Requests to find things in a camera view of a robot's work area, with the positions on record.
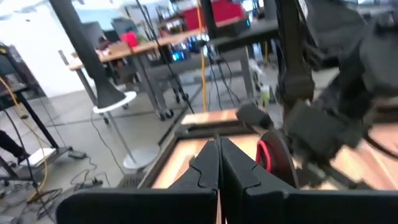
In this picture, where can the thin black slanted rod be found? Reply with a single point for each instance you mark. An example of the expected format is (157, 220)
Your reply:
(164, 59)

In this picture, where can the black power adapter brick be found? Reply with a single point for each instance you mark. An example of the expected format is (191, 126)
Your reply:
(77, 155)

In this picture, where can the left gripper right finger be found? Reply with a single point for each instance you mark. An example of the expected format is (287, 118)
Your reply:
(248, 199)

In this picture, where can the black power strip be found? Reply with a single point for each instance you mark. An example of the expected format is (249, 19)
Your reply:
(90, 183)

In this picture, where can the black side desk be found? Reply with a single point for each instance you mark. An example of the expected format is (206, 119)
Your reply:
(248, 34)

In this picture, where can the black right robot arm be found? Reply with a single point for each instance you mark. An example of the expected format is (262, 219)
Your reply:
(379, 62)

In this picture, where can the grey round-base floor stand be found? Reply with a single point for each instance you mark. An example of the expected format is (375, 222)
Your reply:
(141, 157)

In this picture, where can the wooden top wheeled workbench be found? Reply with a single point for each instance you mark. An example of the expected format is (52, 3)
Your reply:
(161, 42)

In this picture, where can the cardboard box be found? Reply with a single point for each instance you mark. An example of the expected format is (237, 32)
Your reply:
(118, 48)

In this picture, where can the black desktop device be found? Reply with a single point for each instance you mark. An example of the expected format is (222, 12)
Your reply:
(236, 28)

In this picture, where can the large red tote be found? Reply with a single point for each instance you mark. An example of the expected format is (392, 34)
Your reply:
(227, 11)

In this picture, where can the small red box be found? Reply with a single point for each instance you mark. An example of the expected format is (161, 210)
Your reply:
(129, 39)

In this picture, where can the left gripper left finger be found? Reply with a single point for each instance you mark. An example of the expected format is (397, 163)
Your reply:
(186, 199)

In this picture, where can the black rolling stand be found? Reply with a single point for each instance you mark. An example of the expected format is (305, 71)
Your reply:
(34, 121)

